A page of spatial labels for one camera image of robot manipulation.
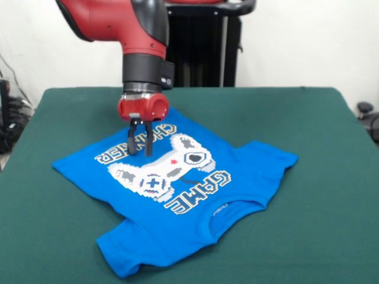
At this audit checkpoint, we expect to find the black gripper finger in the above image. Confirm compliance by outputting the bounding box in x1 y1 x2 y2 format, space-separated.
127 118 140 156
144 120 154 157

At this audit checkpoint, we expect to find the black upright stand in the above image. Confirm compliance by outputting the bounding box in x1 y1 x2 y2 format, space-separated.
0 79 11 133

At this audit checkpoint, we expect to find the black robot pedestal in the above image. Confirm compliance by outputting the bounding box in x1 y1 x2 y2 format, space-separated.
164 0 257 88

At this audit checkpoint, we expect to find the grey chair base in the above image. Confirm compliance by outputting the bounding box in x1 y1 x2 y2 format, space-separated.
356 101 379 146

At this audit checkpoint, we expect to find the blue printed shirt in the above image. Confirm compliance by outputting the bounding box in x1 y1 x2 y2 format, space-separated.
52 106 300 279

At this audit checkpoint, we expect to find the dark green table cloth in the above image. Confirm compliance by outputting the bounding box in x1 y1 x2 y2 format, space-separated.
0 86 379 284

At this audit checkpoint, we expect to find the black cable bundle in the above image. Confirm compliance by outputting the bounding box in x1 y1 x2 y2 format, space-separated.
0 97 34 154

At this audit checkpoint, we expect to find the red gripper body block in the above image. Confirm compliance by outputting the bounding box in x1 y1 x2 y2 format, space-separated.
117 92 170 122

